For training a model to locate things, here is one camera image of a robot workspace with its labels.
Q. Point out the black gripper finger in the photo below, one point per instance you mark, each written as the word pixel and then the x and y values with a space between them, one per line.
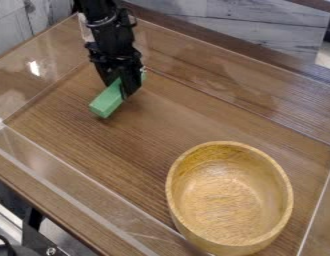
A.
pixel 130 75
pixel 108 70

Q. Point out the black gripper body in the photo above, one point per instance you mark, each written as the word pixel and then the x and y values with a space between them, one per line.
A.
pixel 109 43

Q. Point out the green rectangular block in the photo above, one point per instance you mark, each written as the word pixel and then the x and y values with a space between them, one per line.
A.
pixel 108 100

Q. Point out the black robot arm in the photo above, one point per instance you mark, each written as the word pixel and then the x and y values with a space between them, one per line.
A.
pixel 101 9

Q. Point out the brown wooden bowl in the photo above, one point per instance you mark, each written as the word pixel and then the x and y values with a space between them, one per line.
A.
pixel 229 198

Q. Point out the clear acrylic tray walls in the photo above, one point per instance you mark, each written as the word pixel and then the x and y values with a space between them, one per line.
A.
pixel 92 172

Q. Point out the clear acrylic corner bracket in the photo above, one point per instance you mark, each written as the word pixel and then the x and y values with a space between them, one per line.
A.
pixel 85 31

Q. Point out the black table leg bracket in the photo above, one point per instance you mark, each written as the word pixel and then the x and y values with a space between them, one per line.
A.
pixel 33 239

